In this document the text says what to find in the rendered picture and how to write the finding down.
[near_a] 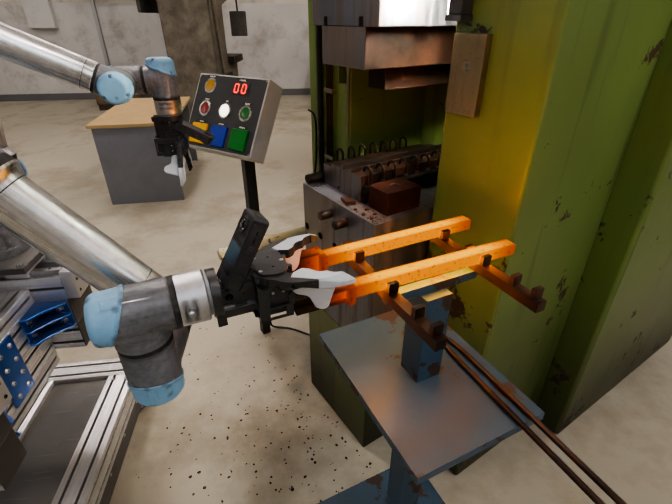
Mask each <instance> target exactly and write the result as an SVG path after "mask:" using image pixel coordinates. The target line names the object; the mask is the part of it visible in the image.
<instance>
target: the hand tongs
mask: <svg viewBox="0 0 672 504"><path fill-rule="evenodd" d="M446 337H447V342H448V343H449V344H451V345H452V346H453V347H455V348H456V349H457V350H458V351H459V352H461V353H462V354H463V355H464V356H465V357H466V358H467V359H468V360H469V361H470V362H471V363H472V364H473V365H474V366H475V367H476V368H477V369H478V370H480V371H481V372H482V373H483V374H484V375H485V376H486V377H487V378H488V379H489V380H490V381H491V382H492V383H493V384H494V385H495V386H496V387H497V388H498V389H499V390H500V391H501V392H502V393H503V394H504V395H505V396H506V397H507V398H508V399H509V400H510V401H511V402H512V403H513V404H514V405H515V406H517V407H518V408H519V409H520V410H521V411H522V412H523V413H524V414H525V415H526V416H527V417H528V418H529V419H530V420H531V421H532V422H533V423H534V424H535V425H536V426H537V427H538V428H539V429H540V430H541V431H542V432H543V433H544V434H545V435H546V436H547V437H548V438H549V439H550V440H551V441H552V442H553V443H554V444H556V445H557V446H558V447H559V448H560V449H561V450H562V451H563V452H564V453H565V454H566V455H567V456H568V457H569V458H570V459H571V460H572V461H573V462H574V463H575V464H576V465H577V466H578V467H579V468H580V469H581V470H582V471H583V472H584V473H585V474H586V475H587V476H588V477H589V478H590V479H591V480H592V481H593V482H594V483H595V484H597V485H598V486H599V487H600V488H601V489H602V490H603V491H604V492H605V493H606V494H607V495H608V496H609V497H610V498H611V499H612V500H613V501H614V502H615V503H616V504H627V503H626V502H625V501H624V500H623V499H622V498H621V497H620V496H618V495H617V494H616V493H615V492H614V491H613V490H612V489H611V488H610V487H609V486H608V485H607V484H606V483H605V482H604V481H603V480H602V479H601V478H600V477H599V476H598V475H596V474H595V473H594V472H593V471H592V470H591V469H590V468H589V467H588V466H587V465H586V464H585V463H584V462H583V461H582V460H581V459H580V458H579V457H578V456H577V455H576V454H574V453H573V452H572V451H571V450H570V449H569V448H568V447H567V446H566V445H565V444H564V443H563V442H562V441H561V440H560V439H559V438H558V437H557V436H556V435H555V434H554V433H552V432H551V431H550V430H549V429H548V428H547V427H546V426H545V425H544V424H543V423H542V422H541V421H540V420H539V419H538V418H537V417H536V416H535V415H534V414H533V413H532V412H530V411H529V410H528V409H527V408H526V407H525V406H524V405H523V404H522V403H521V402H520V401H519V400H518V399H517V398H516V397H515V396H514V395H513V394H512V393H511V392H509V391H508V390H507V389H506V388H505V387H504V386H503V385H502V384H501V383H500V382H499V381H498V380H497V379H496V378H495V377H494V376H493V375H492V374H491V373H490V372H488V371H487V370H486V369H485V368H484V367H483V366H482V365H481V364H480V363H479V362H478V361H477V360H476V359H475V358H474V357H473V356H472V355H471V354H469V353H468V352H467V351H466V350H465V349H464V348H463V347H461V346H460V345H459V344H458V343H456V342H455V341H454V340H452V339H451V338H450V337H448V336H447V335H446ZM445 349H446V351H447V352H448V353H449V354H450V356H451V357H452V358H453V359H454V360H455V361H456V362H457V363H458V364H459V365H460V366H461V367H462V368H463V369H464V370H465V371H466V372H467V373H468V374H469V375H470V377H471V378H472V379H473V380H474V381H475V382H476V383H477V384H478V385H479V386H480V387H481V388H482V389H483V390H484V391H485V392H486V393H487V394H488V395H489V396H490V397H491V398H492V399H493V400H494V401H495V402H496V403H497V404H498V405H499V406H500V407H501V408H502V409H503V410H504V411H505V412H506V413H507V414H508V415H509V416H510V417H511V418H512V419H513V420H514V421H515V423H516V424H517V425H518V426H519V427H520V428H521V429H522V430H523V431H524V432H525V433H526V434H527V435H528V436H529V437H530V438H531V439H532V440H533V441H534V442H535V443H536V444H537V445H538V446H539V447H540V448H541V449H542V450H543V451H544V452H545V453H546V454H547V455H548V456H549V457H550V458H551V459H552V460H553V461H554V462H555V463H556V464H557V465H558V466H559V467H560V468H561V469H562V470H563V471H564V472H565V474H566V475H567V476H568V477H569V478H570V479H571V480H572V481H573V482H574V483H575V484H576V485H577V486H578V487H579V488H580V489H581V490H582V491H583V492H584V493H585V494H586V495H587V496H588V497H589V498H590V499H591V500H592V501H593V502H594V503H595V504H605V503H604V502H603V501H602V500H601V499H600V498H599V497H598V496H597V495H596V494H595V493H594V492H593V491H592V490H591V489H590V488H589V487H588V486H587V485H586V484H585V483H584V482H583V481H582V480H581V479H580V478H579V477H578V476H577V475H576V474H575V473H574V472H573V471H572V470H571V469H570V468H569V467H568V466H567V465H566V464H565V463H564V462H563V461H562V460H561V459H560V458H559V457H558V456H557V455H556V454H555V453H554V452H553V451H552V450H551V449H550V448H549V447H548V446H547V445H546V444H545V443H544V442H543V441H542V440H541V439H540V438H539V437H538V436H537V435H536V434H535V433H534V432H533V431H532V430H531V429H530V428H529V427H528V426H527V425H526V424H525V423H524V422H523V421H522V420H521V419H520V418H519V417H518V416H517V415H516V414H515V413H514V412H513V411H512V410H511V409H510V408H509V407H508V406H507V405H506V404H505V403H504V402H503V401H502V400H501V399H500V398H499V397H498V396H497V395H496V394H495V393H494V392H493V391H492V390H491V389H490V388H489V387H488V386H487V385H486V384H485V383H484V382H483V381H482V380H481V379H480V378H479V377H478V376H477V375H476V374H475V373H474V372H473V371H472V370H471V369H470V368H469V367H468V366H467V365H466V364H465V363H464V362H463V361H462V360H461V359H460V358H459V357H458V356H457V354H456V353H455V352H454V351H453V350H452V349H451V348H450V346H449V345H448V344H446V348H445Z"/></svg>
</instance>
